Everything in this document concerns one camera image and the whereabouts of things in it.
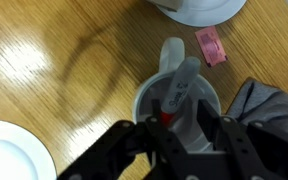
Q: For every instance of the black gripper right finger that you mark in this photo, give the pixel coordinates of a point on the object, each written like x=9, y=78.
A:
x=250, y=150

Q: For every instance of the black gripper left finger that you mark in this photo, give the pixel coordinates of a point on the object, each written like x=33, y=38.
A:
x=134, y=150

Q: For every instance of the grey marker pen red cap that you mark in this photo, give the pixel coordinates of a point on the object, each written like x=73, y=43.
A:
x=180, y=86

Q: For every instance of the white ceramic mug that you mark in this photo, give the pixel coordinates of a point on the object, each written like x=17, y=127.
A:
x=172, y=55

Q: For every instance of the grey fabric garment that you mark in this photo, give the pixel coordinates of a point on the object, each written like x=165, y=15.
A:
x=270, y=106

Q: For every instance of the pink sugar packet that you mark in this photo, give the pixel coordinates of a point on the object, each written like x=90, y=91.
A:
x=212, y=46

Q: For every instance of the large white plate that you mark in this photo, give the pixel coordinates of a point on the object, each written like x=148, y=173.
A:
x=14, y=153

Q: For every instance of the small white plate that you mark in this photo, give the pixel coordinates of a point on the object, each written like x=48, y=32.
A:
x=210, y=14

